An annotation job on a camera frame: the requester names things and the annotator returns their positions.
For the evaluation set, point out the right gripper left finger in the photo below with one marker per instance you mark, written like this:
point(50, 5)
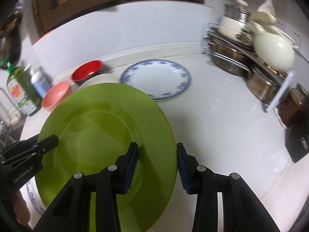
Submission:
point(70, 209)

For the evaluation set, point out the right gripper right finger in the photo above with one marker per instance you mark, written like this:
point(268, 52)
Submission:
point(242, 210)

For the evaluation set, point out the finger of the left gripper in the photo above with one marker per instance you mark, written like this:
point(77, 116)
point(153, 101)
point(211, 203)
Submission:
point(14, 147)
point(32, 147)

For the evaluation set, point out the blue white plate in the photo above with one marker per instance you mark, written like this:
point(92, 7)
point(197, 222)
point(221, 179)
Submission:
point(159, 79)
point(34, 196)

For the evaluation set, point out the pink bowl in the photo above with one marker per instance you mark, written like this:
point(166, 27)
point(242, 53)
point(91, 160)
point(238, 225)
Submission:
point(56, 95)

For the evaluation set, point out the green plate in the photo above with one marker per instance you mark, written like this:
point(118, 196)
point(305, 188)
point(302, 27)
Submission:
point(96, 125)

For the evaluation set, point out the red black bowl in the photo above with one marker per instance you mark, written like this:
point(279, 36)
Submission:
point(86, 72)

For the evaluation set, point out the cream white bowl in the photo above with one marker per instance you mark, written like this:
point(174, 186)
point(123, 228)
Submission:
point(102, 78)

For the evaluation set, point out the person left hand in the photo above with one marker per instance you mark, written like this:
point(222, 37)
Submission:
point(20, 209)

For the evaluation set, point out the green dish soap bottle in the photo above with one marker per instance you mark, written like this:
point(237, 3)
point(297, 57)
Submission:
point(20, 88)

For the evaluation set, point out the white blue pump bottle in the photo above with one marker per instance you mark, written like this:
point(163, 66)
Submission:
point(39, 81)

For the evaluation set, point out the black knife block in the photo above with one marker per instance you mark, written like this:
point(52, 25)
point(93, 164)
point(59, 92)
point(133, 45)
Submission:
point(297, 142)

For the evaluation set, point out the hanging black frying pan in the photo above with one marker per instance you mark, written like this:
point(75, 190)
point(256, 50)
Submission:
point(10, 39)

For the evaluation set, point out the brown glass jar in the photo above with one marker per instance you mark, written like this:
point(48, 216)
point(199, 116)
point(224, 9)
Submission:
point(294, 108)

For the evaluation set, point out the steel pot lower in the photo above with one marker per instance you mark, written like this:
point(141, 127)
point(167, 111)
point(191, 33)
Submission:
point(262, 85)

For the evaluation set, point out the steel pot upper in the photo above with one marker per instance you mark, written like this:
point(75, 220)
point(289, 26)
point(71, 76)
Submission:
point(229, 59)

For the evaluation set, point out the cream ceramic pot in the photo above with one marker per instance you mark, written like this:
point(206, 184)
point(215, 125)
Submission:
point(272, 45)

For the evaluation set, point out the white pot rack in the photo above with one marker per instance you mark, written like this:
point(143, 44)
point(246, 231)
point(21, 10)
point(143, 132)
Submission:
point(283, 79)

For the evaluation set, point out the white enamel pot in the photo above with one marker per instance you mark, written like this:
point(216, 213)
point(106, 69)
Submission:
point(233, 30)

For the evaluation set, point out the glass lidded steel pot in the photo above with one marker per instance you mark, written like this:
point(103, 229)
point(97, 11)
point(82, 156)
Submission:
point(237, 12)

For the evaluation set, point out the white rice spoon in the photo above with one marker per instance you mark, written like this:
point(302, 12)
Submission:
point(267, 7)

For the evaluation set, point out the wall power outlets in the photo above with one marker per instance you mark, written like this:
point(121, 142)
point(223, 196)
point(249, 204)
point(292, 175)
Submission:
point(290, 30)

